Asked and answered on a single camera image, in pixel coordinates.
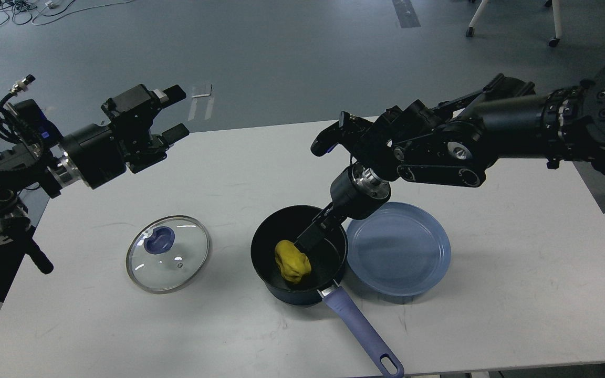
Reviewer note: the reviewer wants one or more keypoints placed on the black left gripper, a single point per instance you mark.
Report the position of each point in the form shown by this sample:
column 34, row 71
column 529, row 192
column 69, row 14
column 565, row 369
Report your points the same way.
column 97, row 154

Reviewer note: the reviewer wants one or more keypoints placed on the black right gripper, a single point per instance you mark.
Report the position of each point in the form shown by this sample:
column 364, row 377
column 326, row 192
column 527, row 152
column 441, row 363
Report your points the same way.
column 356, row 193

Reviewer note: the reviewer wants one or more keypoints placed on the yellow potato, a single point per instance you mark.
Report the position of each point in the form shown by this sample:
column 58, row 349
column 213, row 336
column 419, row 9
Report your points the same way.
column 293, row 265

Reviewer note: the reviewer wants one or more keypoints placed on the glass lid with purple knob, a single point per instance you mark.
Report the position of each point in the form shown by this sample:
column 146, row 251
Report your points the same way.
column 167, row 254

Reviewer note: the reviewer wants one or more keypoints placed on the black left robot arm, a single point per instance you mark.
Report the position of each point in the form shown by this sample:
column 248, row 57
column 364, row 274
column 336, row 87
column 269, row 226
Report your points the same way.
column 34, row 152

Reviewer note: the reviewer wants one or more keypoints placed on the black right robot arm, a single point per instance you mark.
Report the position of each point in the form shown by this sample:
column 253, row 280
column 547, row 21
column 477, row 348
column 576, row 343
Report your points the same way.
column 454, row 143

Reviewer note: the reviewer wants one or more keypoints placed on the blue plate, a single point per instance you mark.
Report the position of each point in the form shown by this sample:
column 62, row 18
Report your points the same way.
column 400, row 250

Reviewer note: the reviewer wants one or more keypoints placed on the dark saucepan with purple handle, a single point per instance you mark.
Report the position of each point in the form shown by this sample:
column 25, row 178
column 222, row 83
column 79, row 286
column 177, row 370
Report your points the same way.
column 328, row 260

